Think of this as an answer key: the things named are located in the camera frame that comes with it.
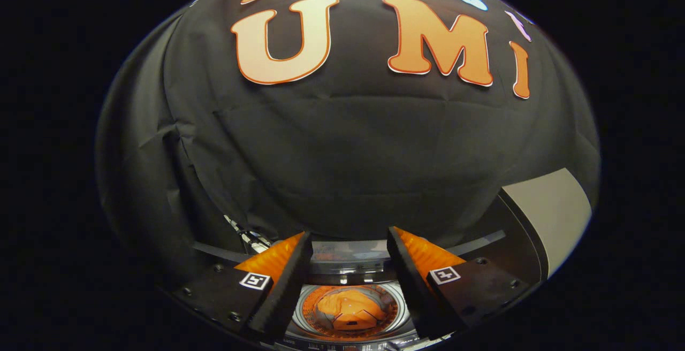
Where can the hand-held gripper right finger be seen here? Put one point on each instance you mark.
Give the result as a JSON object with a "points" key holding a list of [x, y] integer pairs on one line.
{"points": [[415, 287]]}

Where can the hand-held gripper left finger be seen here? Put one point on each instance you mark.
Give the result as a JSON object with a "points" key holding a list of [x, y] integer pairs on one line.
{"points": [[281, 292]]}

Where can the yellow polo shirt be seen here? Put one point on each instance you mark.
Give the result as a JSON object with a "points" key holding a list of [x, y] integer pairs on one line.
{"points": [[350, 308]]}

